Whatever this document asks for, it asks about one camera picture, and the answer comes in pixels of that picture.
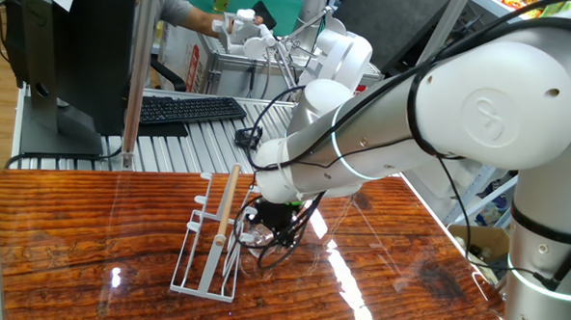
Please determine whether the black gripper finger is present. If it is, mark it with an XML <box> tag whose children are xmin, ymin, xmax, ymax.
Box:
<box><xmin>272</xmin><ymin>226</ymin><xmax>299</xmax><ymax>250</ymax></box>
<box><xmin>248</xmin><ymin>205</ymin><xmax>271</xmax><ymax>227</ymax></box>

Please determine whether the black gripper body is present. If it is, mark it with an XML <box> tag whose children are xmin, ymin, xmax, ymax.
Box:
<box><xmin>253</xmin><ymin>199</ymin><xmax>310</xmax><ymax>233</ymax></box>

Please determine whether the clear glass cup with handle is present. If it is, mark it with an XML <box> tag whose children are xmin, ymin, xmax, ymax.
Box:
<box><xmin>242</xmin><ymin>219</ymin><xmax>284</xmax><ymax>257</ymax></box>

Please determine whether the person hand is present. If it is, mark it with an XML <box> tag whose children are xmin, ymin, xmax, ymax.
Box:
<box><xmin>217</xmin><ymin>13</ymin><xmax>265</xmax><ymax>39</ymax></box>

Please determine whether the small black phone holder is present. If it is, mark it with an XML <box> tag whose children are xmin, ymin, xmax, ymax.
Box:
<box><xmin>232</xmin><ymin>125</ymin><xmax>263</xmax><ymax>151</ymax></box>

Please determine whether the black keyboard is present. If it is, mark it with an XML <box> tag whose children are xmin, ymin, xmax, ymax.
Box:
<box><xmin>138</xmin><ymin>93</ymin><xmax>249</xmax><ymax>130</ymax></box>

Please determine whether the aluminium equipment case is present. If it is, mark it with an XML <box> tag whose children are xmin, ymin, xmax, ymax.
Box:
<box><xmin>204</xmin><ymin>47</ymin><xmax>315</xmax><ymax>104</ymax></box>

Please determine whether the black chair armrest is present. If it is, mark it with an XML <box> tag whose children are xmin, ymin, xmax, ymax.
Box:
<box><xmin>146</xmin><ymin>55</ymin><xmax>189</xmax><ymax>93</ymax></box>

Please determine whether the white box red label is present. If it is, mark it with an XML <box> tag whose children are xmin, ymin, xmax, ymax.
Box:
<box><xmin>160</xmin><ymin>26</ymin><xmax>210</xmax><ymax>94</ymax></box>

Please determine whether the glossy wood grain mat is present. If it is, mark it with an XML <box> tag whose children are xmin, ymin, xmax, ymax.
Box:
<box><xmin>0</xmin><ymin>159</ymin><xmax>512</xmax><ymax>320</ymax></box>

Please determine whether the white haptic control device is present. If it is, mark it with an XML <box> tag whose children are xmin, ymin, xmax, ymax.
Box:
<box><xmin>208</xmin><ymin>2</ymin><xmax>376</xmax><ymax>107</ymax></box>

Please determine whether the brown cardboard box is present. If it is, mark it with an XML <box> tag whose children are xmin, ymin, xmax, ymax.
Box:
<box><xmin>447</xmin><ymin>223</ymin><xmax>511</xmax><ymax>286</ymax></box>

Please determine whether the black tablet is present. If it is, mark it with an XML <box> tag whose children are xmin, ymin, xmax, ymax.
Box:
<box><xmin>250</xmin><ymin>0</ymin><xmax>278</xmax><ymax>31</ymax></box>

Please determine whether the person grey shirt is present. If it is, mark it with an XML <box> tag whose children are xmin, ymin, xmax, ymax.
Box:
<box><xmin>135</xmin><ymin>0</ymin><xmax>195</xmax><ymax>30</ymax></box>

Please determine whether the dark grey board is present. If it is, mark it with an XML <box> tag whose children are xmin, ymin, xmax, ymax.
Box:
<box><xmin>327</xmin><ymin>0</ymin><xmax>455</xmax><ymax>79</ymax></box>

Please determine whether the black computer monitor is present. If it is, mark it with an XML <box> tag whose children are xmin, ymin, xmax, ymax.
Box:
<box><xmin>0</xmin><ymin>0</ymin><xmax>138</xmax><ymax>159</ymax></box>

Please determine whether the white wire cup rack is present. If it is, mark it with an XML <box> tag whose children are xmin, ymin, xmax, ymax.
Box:
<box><xmin>168</xmin><ymin>160</ymin><xmax>263</xmax><ymax>307</ymax></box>

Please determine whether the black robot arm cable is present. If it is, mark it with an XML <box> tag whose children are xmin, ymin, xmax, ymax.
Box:
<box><xmin>230</xmin><ymin>0</ymin><xmax>571</xmax><ymax>292</ymax></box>

